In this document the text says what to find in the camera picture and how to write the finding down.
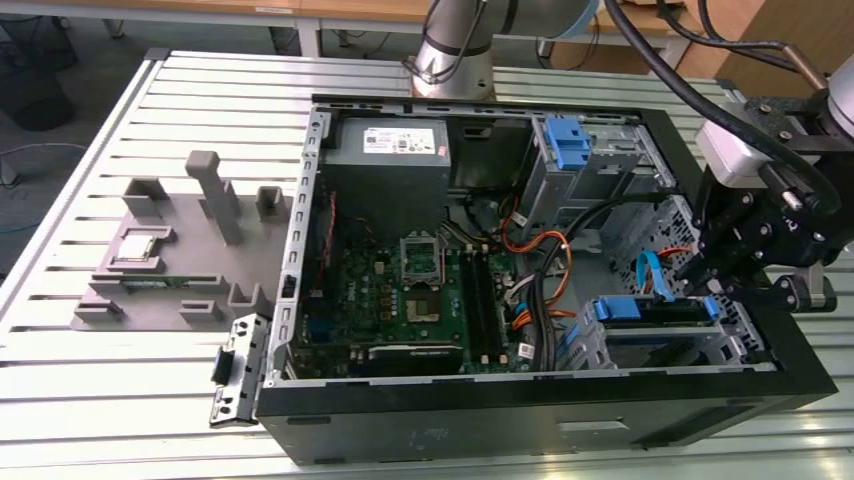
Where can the wooden cabinet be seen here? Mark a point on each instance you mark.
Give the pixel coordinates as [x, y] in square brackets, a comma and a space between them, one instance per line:
[800, 20]

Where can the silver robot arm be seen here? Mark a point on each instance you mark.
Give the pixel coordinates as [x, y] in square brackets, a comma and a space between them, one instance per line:
[453, 70]

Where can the blue drive latch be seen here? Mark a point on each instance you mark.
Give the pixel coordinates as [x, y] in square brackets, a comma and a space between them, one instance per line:
[567, 145]

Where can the metal disk bay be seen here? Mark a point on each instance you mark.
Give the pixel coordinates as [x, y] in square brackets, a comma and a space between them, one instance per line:
[587, 340]

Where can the black graphics card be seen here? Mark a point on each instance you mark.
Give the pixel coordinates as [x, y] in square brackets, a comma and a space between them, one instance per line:
[413, 357]

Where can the grey power supply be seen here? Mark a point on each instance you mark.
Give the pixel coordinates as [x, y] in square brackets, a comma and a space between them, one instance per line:
[387, 190]

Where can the black bin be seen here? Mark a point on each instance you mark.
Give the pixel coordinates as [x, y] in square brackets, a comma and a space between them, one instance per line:
[40, 100]

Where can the grey parts rack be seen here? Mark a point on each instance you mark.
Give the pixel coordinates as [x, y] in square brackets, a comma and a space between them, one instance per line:
[193, 270]

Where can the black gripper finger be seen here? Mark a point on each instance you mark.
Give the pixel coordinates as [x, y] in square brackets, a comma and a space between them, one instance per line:
[800, 295]
[716, 220]

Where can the black PC case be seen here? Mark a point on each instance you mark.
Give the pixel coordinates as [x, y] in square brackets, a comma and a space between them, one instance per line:
[467, 425]

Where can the wooden desk white legs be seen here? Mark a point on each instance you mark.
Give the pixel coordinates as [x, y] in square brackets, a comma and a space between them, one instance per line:
[653, 30]

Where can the CPU socket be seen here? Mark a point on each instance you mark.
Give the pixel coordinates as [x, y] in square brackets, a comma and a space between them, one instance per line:
[427, 310]

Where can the long wooden desk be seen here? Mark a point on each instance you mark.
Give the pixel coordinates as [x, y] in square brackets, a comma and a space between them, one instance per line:
[200, 5]

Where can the black wrist mounting bracket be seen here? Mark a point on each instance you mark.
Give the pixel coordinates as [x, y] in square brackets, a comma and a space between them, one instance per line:
[780, 120]

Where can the black RAM slot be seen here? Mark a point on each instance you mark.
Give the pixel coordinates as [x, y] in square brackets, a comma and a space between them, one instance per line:
[489, 305]
[473, 305]

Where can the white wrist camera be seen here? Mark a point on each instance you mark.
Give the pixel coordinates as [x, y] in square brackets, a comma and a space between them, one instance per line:
[723, 150]

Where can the green motherboard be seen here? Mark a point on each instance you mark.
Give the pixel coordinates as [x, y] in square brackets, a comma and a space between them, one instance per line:
[363, 300]

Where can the black table corner cap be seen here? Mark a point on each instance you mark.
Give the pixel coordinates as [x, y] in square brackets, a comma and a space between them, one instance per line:
[728, 84]
[156, 54]

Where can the hard disk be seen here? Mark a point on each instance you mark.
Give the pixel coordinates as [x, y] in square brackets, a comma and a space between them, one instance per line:
[616, 309]

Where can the metal optical drive cage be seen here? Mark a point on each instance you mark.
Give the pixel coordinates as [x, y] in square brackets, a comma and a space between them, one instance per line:
[600, 195]

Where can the green RAM stick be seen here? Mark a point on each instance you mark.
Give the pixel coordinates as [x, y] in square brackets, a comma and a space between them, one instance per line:
[154, 283]

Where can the grey metal slot bracket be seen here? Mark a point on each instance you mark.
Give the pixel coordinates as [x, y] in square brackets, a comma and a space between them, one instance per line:
[242, 370]

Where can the silver CPU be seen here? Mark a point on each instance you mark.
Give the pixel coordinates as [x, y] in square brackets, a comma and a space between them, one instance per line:
[136, 246]

